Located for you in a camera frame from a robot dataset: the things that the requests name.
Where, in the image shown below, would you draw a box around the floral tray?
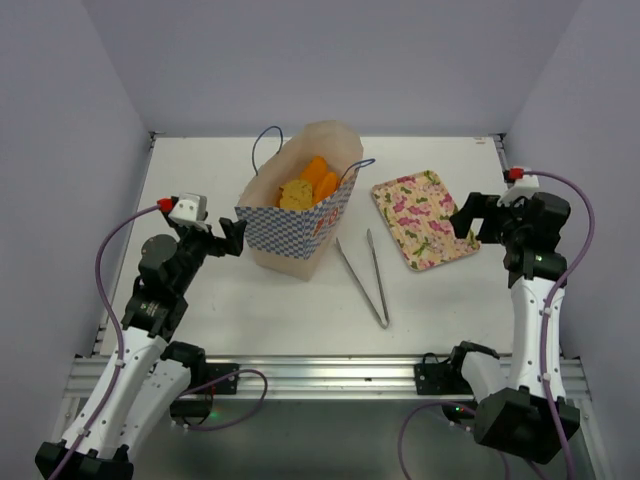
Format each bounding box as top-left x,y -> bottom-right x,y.
371,170 -> 481,272

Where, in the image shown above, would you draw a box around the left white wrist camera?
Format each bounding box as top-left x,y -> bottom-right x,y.
168,193 -> 207,226

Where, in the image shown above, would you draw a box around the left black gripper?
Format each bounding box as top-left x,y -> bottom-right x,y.
173,211 -> 245,295

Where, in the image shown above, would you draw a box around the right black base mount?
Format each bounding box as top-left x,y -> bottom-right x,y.
414,352 -> 477,424

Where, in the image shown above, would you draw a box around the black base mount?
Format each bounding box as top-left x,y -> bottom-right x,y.
169,363 -> 239,425
414,352 -> 477,424

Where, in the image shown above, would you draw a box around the checkered paper bag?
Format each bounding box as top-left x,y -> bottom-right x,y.
235,120 -> 374,281

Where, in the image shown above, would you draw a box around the metal tongs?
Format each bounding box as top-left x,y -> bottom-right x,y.
334,229 -> 391,330

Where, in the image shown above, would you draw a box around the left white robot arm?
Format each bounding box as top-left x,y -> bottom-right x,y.
35,218 -> 246,479

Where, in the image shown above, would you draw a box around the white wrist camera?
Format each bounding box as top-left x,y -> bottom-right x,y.
497,167 -> 540,206
168,193 -> 207,226

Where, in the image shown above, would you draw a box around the aluminium rail frame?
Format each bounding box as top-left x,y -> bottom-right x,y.
63,356 -> 591,400

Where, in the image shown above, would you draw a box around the long ridged orange bread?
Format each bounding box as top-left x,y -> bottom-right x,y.
299,156 -> 328,187

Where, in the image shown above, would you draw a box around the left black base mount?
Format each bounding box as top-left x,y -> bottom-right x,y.
169,363 -> 239,425

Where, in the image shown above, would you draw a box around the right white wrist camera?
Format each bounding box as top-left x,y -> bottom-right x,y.
497,167 -> 540,206

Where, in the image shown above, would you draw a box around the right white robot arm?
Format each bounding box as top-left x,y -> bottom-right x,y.
445,192 -> 580,464

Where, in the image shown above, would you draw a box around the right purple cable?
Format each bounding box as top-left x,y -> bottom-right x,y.
399,169 -> 596,480

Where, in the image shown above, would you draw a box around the herb bread slice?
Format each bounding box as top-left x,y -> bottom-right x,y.
279,179 -> 313,211

